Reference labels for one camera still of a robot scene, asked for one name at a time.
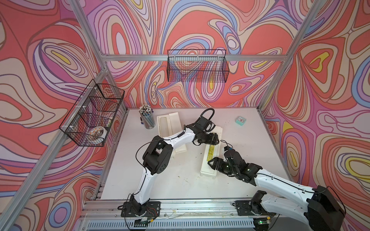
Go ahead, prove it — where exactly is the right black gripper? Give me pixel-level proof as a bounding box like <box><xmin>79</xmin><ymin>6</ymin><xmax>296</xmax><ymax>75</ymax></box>
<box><xmin>208</xmin><ymin>157</ymin><xmax>239</xmax><ymax>176</ymax></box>

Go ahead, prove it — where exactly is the cream wrap dispenser with label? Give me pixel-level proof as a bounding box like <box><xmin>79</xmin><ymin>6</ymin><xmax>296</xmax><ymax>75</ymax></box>
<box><xmin>157</xmin><ymin>112</ymin><xmax>183</xmax><ymax>137</ymax></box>

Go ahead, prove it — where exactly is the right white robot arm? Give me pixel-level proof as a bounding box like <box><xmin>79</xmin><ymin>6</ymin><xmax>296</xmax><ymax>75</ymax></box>
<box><xmin>208</xmin><ymin>148</ymin><xmax>346</xmax><ymax>231</ymax></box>

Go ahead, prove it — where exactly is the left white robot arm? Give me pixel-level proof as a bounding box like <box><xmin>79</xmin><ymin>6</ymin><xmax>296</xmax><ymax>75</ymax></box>
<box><xmin>122</xmin><ymin>116</ymin><xmax>219</xmax><ymax>216</ymax></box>

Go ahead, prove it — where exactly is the small teal box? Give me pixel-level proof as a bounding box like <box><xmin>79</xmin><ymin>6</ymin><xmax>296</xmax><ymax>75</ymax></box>
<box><xmin>235</xmin><ymin>116</ymin><xmax>246</xmax><ymax>126</ymax></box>

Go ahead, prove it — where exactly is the cup of pencils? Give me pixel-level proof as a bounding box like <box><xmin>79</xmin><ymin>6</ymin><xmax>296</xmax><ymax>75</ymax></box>
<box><xmin>139</xmin><ymin>105</ymin><xmax>155</xmax><ymax>129</ymax></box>

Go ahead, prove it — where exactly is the patterned bowl in basket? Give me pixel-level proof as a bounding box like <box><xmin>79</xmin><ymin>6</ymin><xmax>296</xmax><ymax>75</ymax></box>
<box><xmin>87</xmin><ymin>127</ymin><xmax>108</xmax><ymax>144</ymax></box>

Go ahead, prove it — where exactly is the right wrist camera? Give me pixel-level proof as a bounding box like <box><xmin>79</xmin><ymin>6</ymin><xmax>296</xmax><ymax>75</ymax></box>
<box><xmin>224</xmin><ymin>146</ymin><xmax>234</xmax><ymax>152</ymax></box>

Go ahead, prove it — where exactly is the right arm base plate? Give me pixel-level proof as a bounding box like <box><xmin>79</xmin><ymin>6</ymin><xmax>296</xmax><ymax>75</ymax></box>
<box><xmin>231</xmin><ymin>200</ymin><xmax>276</xmax><ymax>217</ymax></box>

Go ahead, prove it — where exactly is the black wire basket back wall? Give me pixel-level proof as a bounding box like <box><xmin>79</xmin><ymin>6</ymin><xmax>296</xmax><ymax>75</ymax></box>
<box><xmin>167</xmin><ymin>48</ymin><xmax>230</xmax><ymax>83</ymax></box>

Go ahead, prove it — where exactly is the black wire basket wall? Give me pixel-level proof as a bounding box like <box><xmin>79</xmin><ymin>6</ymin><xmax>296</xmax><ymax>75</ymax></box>
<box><xmin>59</xmin><ymin>80</ymin><xmax>125</xmax><ymax>147</ymax></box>
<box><xmin>167</xmin><ymin>48</ymin><xmax>230</xmax><ymax>83</ymax></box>

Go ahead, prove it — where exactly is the aluminium rail at front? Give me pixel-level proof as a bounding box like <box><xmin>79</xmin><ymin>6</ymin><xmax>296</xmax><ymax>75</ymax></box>
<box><xmin>74</xmin><ymin>198</ymin><xmax>310</xmax><ymax>231</ymax></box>

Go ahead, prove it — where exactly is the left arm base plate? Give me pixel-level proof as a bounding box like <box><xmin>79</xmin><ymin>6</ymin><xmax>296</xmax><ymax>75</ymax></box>
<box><xmin>117</xmin><ymin>201</ymin><xmax>161</xmax><ymax>218</ymax></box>

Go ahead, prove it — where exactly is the black wire basket left wall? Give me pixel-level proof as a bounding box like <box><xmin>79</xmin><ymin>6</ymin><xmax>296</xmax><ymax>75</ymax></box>
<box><xmin>59</xmin><ymin>80</ymin><xmax>125</xmax><ymax>147</ymax></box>

